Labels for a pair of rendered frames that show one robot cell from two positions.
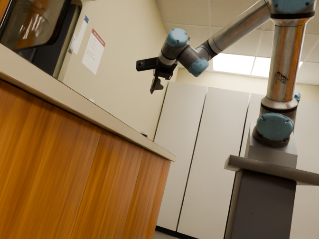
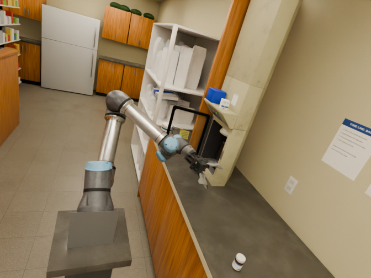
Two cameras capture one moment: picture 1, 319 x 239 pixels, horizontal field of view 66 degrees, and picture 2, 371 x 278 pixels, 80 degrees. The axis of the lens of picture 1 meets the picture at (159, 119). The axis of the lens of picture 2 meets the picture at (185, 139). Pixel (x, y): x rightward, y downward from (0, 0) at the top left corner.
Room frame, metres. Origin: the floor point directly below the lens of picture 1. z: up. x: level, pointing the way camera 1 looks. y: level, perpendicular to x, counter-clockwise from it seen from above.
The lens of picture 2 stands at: (1.81, -0.76, 1.84)
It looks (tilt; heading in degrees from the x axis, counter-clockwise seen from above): 22 degrees down; 139
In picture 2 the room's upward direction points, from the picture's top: 16 degrees clockwise
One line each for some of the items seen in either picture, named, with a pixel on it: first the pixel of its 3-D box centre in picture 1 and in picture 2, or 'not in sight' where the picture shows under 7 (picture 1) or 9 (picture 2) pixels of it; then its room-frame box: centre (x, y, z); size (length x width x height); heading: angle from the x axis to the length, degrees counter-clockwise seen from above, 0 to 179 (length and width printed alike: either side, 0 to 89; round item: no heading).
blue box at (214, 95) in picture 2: not in sight; (216, 95); (0.65, 0.41, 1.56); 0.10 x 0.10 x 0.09; 74
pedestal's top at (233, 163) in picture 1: (264, 171); (92, 236); (1.05, -0.49, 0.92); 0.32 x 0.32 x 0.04; 76
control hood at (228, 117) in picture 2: not in sight; (217, 112); (0.75, 0.38, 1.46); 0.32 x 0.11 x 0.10; 164
